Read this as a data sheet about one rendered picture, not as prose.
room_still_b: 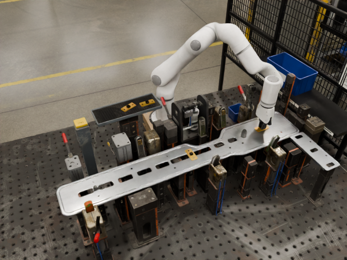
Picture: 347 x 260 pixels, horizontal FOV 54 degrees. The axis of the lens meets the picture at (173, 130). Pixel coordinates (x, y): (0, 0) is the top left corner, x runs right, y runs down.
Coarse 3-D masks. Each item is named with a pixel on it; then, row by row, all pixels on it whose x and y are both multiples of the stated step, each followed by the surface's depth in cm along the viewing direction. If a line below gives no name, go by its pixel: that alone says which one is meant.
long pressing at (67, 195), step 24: (288, 120) 204; (192, 144) 188; (240, 144) 188; (264, 144) 189; (120, 168) 175; (144, 168) 175; (168, 168) 175; (192, 168) 176; (72, 192) 164; (96, 192) 164; (120, 192) 164
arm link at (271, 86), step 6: (270, 78) 174; (276, 78) 174; (264, 84) 176; (270, 84) 172; (276, 84) 172; (264, 90) 177; (270, 90) 175; (276, 90) 175; (264, 96) 179; (270, 96) 177; (276, 96) 178; (264, 102) 181; (270, 102) 179
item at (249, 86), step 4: (248, 84) 195; (252, 84) 195; (248, 88) 194; (252, 88) 192; (248, 92) 195; (252, 92) 197; (248, 96) 197; (252, 96) 198; (248, 100) 198; (252, 100) 200; (248, 104) 200; (252, 104) 201; (252, 108) 203
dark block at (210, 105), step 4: (208, 100) 199; (212, 104) 196; (212, 108) 195; (212, 112) 197; (212, 116) 200; (212, 120) 202; (208, 128) 205; (208, 132) 207; (208, 136) 210; (208, 140) 212; (208, 148) 217
